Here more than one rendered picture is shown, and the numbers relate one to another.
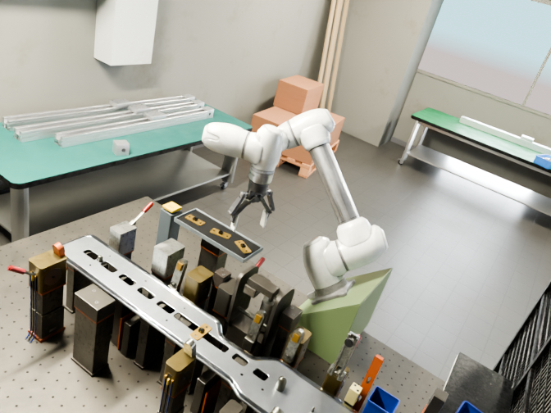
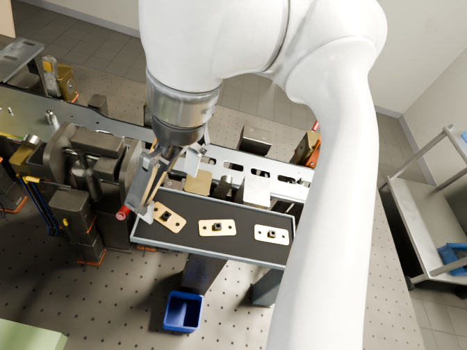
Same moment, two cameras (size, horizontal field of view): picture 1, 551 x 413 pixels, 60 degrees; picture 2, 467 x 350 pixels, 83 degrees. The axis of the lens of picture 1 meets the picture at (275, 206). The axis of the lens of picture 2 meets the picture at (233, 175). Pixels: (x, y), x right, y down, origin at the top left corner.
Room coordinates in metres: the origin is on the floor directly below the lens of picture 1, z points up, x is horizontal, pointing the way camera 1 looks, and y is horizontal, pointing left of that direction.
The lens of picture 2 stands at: (1.88, -0.01, 1.70)
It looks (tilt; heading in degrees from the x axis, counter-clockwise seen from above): 49 degrees down; 142
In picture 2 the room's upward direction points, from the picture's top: 23 degrees clockwise
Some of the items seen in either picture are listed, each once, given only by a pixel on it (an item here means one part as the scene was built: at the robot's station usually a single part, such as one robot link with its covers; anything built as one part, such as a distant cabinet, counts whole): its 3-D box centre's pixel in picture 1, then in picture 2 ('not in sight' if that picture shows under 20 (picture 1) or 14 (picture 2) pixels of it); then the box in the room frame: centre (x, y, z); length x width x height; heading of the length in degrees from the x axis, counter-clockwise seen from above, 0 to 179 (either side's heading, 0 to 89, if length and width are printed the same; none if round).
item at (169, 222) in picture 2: (243, 246); (166, 216); (1.61, 0.08, 1.17); 0.08 x 0.04 x 0.01; 40
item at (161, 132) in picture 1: (125, 161); not in sight; (3.50, 1.30, 0.41); 2.35 x 0.86 x 0.83; 153
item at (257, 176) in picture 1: (261, 173); (183, 91); (1.61, 0.08, 1.50); 0.09 x 0.09 x 0.06
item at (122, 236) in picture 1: (122, 260); not in sight; (1.67, 0.59, 0.88); 0.12 x 0.07 x 0.36; 154
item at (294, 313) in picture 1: (278, 352); (63, 198); (1.35, -0.16, 0.91); 0.07 x 0.05 x 0.42; 154
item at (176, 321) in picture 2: not in sight; (183, 312); (1.74, 0.13, 0.74); 0.11 x 0.10 x 0.09; 64
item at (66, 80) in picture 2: not in sight; (70, 107); (0.88, -0.14, 0.87); 0.12 x 0.07 x 0.35; 154
